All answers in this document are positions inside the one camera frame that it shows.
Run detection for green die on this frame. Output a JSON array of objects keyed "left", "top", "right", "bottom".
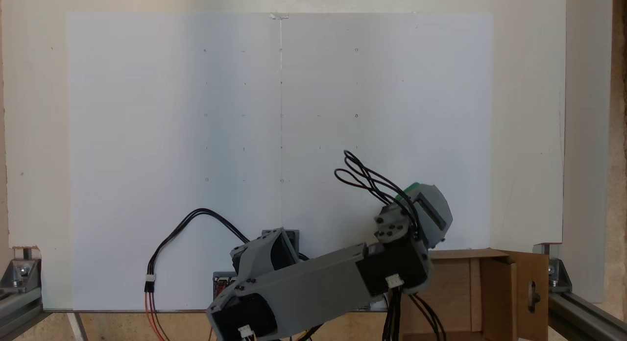
[{"left": 393, "top": 182, "right": 422, "bottom": 203}]

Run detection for brown cardboard box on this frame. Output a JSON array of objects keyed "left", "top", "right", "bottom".
[{"left": 398, "top": 248, "right": 550, "bottom": 341}]

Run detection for white paper sheet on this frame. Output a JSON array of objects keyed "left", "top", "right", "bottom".
[{"left": 65, "top": 12, "right": 493, "bottom": 313}]

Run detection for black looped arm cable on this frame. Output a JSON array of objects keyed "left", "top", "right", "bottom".
[
  {"left": 334, "top": 149, "right": 423, "bottom": 234},
  {"left": 381, "top": 287, "right": 447, "bottom": 341}
]

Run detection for metal corner bracket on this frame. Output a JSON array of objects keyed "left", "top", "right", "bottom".
[
  {"left": 0, "top": 247, "right": 43, "bottom": 289},
  {"left": 533, "top": 243, "right": 573, "bottom": 294}
]

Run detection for aluminium frame post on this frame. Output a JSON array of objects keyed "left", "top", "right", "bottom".
[
  {"left": 548, "top": 291, "right": 627, "bottom": 341},
  {"left": 0, "top": 281, "right": 44, "bottom": 341}
]

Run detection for circuit board with coloured wires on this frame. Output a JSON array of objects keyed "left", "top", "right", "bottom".
[{"left": 213, "top": 271, "right": 239, "bottom": 296}]

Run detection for black cable with white connector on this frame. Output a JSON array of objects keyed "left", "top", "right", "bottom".
[{"left": 144, "top": 208, "right": 251, "bottom": 295}]

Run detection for red and orange wires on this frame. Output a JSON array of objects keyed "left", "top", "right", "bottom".
[{"left": 144, "top": 291, "right": 170, "bottom": 341}]

